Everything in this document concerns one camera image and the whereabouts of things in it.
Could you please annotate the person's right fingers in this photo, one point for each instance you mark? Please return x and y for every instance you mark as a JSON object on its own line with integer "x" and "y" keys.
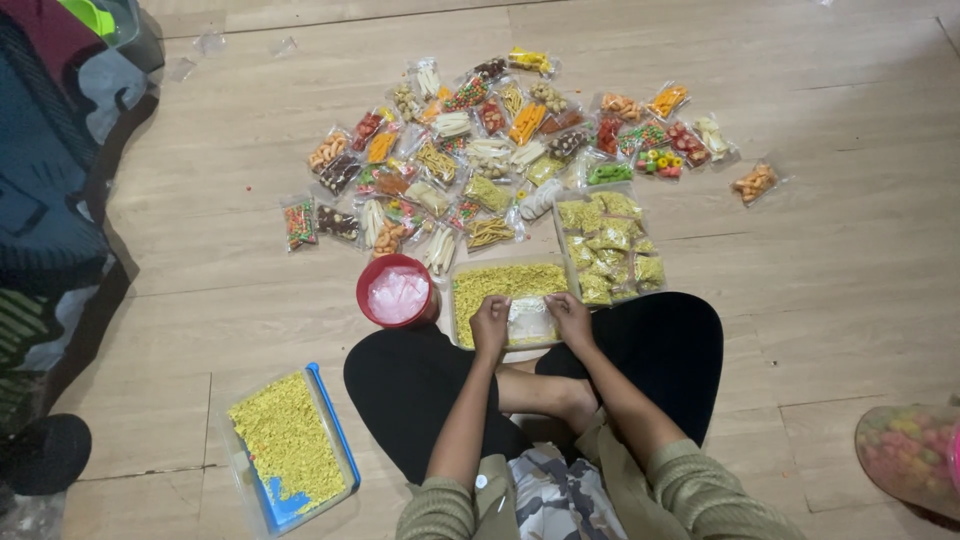
{"x": 562, "y": 301}

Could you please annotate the empty clear plastic bag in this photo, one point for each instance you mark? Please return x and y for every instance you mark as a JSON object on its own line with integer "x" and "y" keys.
{"x": 180, "y": 69}
{"x": 210, "y": 43}
{"x": 283, "y": 46}

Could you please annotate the small clear plastic bag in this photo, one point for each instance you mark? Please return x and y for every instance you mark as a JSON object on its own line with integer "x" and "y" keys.
{"x": 529, "y": 321}

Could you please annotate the clear tub with green item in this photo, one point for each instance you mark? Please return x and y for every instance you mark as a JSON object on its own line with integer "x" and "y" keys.
{"x": 101, "y": 19}

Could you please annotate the person's bare foot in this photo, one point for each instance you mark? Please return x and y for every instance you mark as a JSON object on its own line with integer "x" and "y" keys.
{"x": 555, "y": 394}

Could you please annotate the clear rectangular plastic tub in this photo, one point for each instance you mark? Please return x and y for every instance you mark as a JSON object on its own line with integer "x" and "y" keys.
{"x": 459, "y": 315}

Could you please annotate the clear plastic tray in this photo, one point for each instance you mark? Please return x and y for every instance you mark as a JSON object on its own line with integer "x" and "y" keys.
{"x": 559, "y": 240}

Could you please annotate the person's olive green sweater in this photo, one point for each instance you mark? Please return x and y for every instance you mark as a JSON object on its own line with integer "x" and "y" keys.
{"x": 697, "y": 495}

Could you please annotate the person's left hand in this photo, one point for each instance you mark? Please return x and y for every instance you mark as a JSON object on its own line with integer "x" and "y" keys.
{"x": 489, "y": 334}

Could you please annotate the person's left fingers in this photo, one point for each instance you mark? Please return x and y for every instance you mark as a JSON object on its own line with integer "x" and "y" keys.
{"x": 491, "y": 303}

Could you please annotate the person's right hand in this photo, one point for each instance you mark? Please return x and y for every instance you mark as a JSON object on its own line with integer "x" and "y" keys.
{"x": 574, "y": 326}

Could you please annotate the person's camouflage shirt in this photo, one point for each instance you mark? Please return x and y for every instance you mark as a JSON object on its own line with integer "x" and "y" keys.
{"x": 559, "y": 495}

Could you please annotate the clear packet of orange crackers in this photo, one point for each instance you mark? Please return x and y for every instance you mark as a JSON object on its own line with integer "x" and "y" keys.
{"x": 754, "y": 183}

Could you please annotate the red round container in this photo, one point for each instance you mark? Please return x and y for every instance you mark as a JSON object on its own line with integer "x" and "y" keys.
{"x": 367, "y": 300}

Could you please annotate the loose yellow snack filling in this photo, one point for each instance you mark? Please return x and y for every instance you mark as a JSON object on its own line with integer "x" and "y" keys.
{"x": 499, "y": 283}

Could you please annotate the yellow snack heap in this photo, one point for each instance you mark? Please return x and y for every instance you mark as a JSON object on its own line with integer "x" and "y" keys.
{"x": 289, "y": 439}

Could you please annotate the bundle of empty clear bags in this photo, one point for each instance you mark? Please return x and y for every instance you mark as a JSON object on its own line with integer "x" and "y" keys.
{"x": 397, "y": 294}

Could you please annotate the person's black trouser legs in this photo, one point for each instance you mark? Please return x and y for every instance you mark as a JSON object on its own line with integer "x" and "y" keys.
{"x": 660, "y": 352}

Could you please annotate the stack of yellow snack packets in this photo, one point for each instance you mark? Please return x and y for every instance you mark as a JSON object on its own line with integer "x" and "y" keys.
{"x": 607, "y": 240}

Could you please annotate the clear box with blue lid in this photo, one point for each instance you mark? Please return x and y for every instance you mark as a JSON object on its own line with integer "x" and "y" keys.
{"x": 337, "y": 442}

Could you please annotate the pile of assorted snack packets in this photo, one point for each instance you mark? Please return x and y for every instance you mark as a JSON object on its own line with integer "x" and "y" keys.
{"x": 480, "y": 142}

